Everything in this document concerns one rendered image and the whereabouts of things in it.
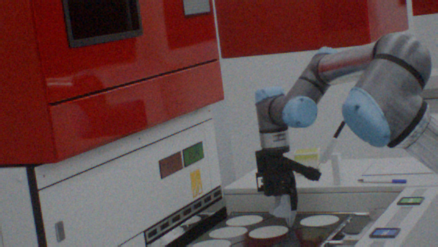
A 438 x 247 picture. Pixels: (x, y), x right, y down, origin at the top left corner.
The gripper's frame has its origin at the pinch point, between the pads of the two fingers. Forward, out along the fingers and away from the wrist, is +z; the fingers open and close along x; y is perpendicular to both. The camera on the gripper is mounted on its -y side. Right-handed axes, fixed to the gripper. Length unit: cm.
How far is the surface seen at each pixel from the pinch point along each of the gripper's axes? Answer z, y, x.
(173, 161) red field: -19.2, 26.6, -10.5
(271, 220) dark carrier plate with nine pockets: 1.5, 2.0, -9.7
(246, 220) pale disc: 1.5, 7.1, -15.3
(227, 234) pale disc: 1.5, 15.9, -5.9
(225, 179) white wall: 65, -94, -357
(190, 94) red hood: -35.7, 19.4, -11.3
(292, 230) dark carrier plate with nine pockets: 1.6, 1.5, 3.1
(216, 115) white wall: 18, -93, -356
